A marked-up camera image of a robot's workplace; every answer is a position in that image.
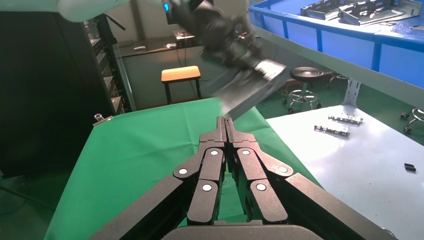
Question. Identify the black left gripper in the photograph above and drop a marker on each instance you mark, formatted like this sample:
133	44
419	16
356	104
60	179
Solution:
243	49

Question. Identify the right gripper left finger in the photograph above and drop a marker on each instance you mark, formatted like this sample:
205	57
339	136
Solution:
205	185

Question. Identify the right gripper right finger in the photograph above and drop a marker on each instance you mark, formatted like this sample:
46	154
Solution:
261	192

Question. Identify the sheet metal bracket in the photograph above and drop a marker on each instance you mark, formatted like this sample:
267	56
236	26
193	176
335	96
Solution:
245	89
377	13
324	9

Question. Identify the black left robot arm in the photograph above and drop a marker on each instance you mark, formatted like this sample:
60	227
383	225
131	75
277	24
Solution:
202	20

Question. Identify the black box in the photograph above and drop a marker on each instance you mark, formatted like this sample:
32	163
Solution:
185	39

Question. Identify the black round seat stool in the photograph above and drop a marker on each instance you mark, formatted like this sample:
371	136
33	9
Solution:
306	73

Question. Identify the orange top stool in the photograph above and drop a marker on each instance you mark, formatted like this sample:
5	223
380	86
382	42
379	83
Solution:
180	73

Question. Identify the small white device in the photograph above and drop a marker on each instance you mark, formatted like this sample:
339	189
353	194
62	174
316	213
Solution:
171	45
139	48

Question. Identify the green table cloth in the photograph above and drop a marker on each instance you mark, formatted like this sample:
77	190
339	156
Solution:
142	149

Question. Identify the chrome wheeled stool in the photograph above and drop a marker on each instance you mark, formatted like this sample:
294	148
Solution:
338	78

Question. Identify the blue plastic bin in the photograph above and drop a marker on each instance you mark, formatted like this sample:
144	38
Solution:
348	46

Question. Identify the perforated metal rack leg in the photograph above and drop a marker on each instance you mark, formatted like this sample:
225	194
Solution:
351	92

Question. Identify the silver binder clip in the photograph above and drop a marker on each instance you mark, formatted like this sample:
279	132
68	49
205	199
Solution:
102	120

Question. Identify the white metal rack shelf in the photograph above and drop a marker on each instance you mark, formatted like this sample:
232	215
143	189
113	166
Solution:
364	74

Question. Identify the small black plastic clip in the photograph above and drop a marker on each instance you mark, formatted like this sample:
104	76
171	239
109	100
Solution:
410	167

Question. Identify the white robot body shell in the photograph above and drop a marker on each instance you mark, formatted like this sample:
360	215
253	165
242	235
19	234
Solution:
86	8

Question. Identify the stool wheel base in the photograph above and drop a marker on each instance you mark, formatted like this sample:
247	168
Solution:
415	116

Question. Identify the black server rack cabinet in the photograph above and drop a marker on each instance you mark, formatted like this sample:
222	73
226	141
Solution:
49	82

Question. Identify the slotted metal rail strip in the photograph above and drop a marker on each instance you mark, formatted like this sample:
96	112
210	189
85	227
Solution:
346	119
332	130

